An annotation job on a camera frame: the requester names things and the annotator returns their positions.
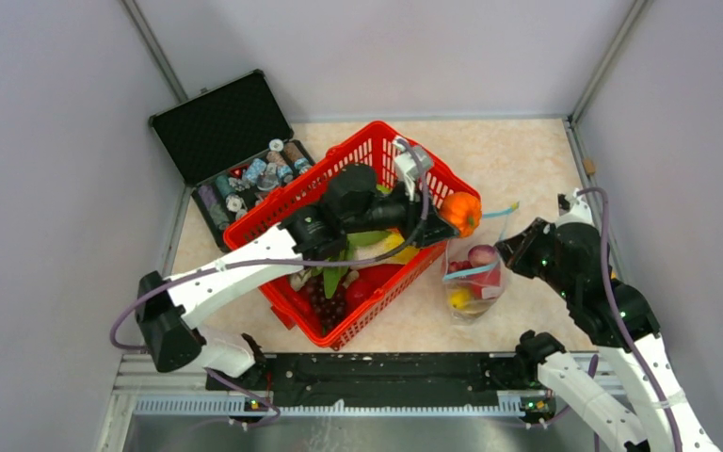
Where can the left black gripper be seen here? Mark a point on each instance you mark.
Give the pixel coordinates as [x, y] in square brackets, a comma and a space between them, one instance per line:
[417, 231]

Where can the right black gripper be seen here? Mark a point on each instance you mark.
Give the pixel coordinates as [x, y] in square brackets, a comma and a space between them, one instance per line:
[513, 250]

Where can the small orange pumpkin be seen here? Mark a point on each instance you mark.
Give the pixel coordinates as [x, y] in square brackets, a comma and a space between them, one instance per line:
[463, 211]

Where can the purple red onion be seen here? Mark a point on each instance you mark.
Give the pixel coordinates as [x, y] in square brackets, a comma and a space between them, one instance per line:
[482, 255]

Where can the clear zip top bag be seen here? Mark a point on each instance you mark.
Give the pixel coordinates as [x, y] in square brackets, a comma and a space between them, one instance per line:
[473, 273]

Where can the red grape bunch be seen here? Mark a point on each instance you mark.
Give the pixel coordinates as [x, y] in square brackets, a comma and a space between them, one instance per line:
[456, 266]

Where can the red plastic shopping basket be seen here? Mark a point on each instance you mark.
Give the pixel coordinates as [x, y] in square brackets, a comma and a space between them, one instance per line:
[372, 145]

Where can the dark purple grape bunch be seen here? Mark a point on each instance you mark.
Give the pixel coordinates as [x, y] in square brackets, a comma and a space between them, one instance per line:
[329, 312]

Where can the red chili pepper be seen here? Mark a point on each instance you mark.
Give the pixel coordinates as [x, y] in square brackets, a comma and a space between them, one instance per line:
[298, 305]

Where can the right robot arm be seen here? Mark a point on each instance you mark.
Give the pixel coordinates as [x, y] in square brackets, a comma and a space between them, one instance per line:
[572, 258]

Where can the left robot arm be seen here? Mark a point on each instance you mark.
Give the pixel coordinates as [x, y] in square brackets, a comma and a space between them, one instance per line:
[169, 315]

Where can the green leafy vegetable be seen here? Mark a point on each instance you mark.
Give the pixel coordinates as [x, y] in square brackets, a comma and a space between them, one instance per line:
[332, 275]

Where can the black poker chip case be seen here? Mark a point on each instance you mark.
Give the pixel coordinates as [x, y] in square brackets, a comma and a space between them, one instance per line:
[216, 137]

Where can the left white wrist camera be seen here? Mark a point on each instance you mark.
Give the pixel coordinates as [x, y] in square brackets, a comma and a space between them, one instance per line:
[412, 162]

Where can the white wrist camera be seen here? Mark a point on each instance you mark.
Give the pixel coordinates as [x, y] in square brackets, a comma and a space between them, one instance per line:
[573, 208]
[412, 162]

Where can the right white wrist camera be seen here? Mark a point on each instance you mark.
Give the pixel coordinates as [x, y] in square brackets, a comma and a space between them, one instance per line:
[573, 208]

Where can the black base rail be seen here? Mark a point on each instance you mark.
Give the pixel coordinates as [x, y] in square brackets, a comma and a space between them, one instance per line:
[385, 380]

